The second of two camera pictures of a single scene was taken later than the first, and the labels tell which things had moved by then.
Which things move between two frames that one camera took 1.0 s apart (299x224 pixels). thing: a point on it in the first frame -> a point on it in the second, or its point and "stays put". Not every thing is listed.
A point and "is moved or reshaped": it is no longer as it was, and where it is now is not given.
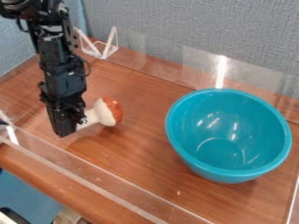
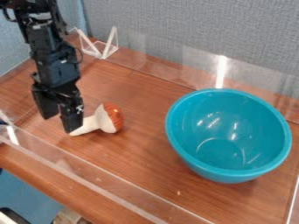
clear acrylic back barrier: x=203 y=69 stays put
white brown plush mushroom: x=106 y=113 is moved or reshaped
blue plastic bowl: x=231 y=134 stays put
